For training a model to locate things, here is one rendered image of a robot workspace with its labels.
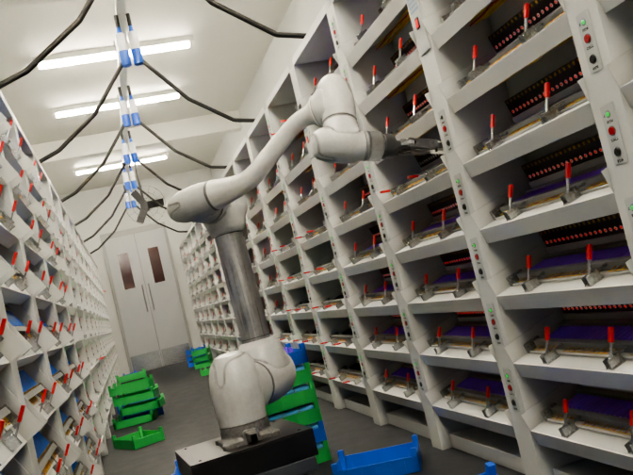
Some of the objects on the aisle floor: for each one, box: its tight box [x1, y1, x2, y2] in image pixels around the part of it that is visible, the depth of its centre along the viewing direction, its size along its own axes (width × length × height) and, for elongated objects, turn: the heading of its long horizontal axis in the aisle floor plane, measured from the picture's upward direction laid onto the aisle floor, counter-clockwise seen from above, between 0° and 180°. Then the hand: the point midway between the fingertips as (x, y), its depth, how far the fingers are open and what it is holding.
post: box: [324, 0, 474, 450], centre depth 285 cm, size 20×9×176 cm, turn 29°
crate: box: [331, 434, 422, 475], centre depth 265 cm, size 30×20×8 cm
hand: (444, 147), depth 228 cm, fingers open, 3 cm apart
